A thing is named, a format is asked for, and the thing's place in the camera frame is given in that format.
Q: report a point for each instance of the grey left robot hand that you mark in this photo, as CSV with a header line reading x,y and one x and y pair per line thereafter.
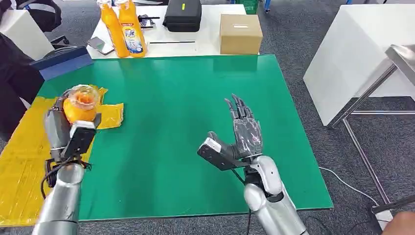
x,y
56,133

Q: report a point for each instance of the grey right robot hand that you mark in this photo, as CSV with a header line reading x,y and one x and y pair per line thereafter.
x,y
248,136

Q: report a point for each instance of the orange drink bottle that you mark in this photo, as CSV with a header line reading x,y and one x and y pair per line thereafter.
x,y
133,35
113,32
81,103

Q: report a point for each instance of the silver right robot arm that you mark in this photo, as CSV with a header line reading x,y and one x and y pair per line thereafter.
x,y
272,207

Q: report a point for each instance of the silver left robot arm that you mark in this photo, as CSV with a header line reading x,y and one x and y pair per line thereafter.
x,y
61,201

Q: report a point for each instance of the yellow plastic sheet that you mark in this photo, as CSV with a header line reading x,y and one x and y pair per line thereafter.
x,y
26,162

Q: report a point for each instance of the person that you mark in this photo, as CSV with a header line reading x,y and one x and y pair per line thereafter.
x,y
16,84

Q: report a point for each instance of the blue folder stand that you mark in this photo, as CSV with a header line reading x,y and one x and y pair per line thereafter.
x,y
61,64

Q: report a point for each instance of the green table mat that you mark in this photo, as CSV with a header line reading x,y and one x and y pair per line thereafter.
x,y
168,113

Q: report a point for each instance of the smartphone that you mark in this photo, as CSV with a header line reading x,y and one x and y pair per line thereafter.
x,y
97,43

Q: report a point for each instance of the brown cardboard box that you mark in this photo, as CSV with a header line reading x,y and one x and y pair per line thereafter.
x,y
240,35

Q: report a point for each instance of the white cabinet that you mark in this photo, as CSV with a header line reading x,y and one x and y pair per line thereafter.
x,y
22,35

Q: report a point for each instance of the black office chair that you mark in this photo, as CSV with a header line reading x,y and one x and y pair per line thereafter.
x,y
45,16

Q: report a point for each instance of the black pen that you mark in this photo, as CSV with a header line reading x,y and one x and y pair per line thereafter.
x,y
172,42

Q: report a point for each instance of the green crate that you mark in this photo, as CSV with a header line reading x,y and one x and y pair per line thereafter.
x,y
248,6

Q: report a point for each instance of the white side table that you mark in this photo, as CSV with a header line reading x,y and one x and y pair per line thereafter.
x,y
350,48

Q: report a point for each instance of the black zip case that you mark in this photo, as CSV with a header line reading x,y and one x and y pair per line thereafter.
x,y
182,14

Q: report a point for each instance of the black handheld device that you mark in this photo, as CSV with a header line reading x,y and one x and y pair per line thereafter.
x,y
147,22

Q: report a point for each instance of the white power strip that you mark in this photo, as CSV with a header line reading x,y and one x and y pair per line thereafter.
x,y
385,219

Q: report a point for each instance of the black floor bar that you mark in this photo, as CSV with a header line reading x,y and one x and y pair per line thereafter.
x,y
395,204

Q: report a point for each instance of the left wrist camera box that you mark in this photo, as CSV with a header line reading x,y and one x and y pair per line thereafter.
x,y
81,139

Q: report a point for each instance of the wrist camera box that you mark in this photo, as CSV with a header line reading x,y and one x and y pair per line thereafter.
x,y
217,159
81,139

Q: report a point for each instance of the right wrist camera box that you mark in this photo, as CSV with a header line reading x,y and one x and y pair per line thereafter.
x,y
217,159

